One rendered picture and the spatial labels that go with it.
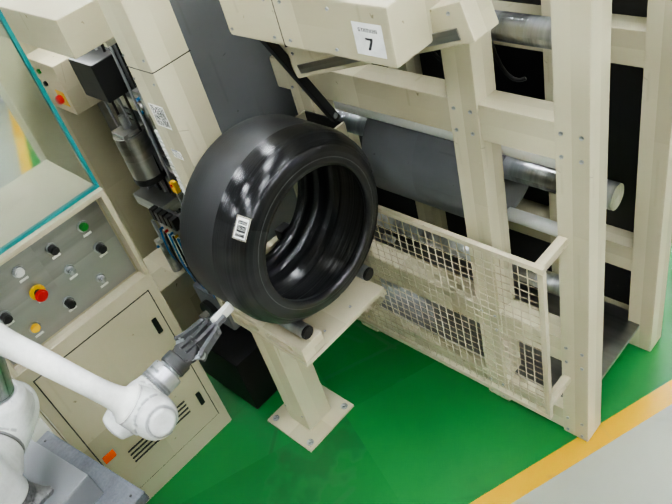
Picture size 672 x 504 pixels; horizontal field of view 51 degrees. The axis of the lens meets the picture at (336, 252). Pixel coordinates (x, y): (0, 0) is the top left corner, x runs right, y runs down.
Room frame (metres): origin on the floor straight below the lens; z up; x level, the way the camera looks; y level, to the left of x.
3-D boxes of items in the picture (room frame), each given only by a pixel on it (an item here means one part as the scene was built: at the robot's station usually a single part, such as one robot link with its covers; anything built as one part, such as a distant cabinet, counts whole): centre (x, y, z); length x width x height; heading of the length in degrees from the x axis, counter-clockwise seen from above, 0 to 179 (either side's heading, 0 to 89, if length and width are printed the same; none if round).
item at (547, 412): (1.68, -0.26, 0.65); 0.90 x 0.02 x 0.70; 36
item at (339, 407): (1.87, 0.31, 0.01); 0.27 x 0.27 x 0.02; 36
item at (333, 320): (1.67, 0.14, 0.80); 0.37 x 0.36 x 0.02; 126
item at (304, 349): (1.59, 0.25, 0.83); 0.36 x 0.09 x 0.06; 36
